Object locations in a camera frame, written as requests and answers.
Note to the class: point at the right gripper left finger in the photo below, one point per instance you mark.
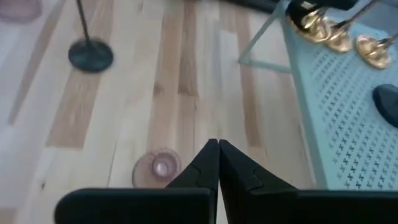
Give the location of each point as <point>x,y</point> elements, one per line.
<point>205,171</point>

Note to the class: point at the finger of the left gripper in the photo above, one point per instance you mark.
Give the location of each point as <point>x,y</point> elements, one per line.
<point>303,12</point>

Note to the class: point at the black candlestick holder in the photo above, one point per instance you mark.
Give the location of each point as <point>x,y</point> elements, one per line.
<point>388,105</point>
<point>90,57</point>

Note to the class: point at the gold candlestick holder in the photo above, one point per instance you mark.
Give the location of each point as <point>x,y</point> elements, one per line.
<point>373,54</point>
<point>314,32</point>
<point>340,42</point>

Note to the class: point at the mint green mesh shelf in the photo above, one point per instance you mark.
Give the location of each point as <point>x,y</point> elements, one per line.
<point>342,124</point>

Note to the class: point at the black aluminium table frame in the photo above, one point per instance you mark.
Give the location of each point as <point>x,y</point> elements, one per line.
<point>255,4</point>

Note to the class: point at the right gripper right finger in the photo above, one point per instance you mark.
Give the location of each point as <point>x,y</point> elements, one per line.
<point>236,171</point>

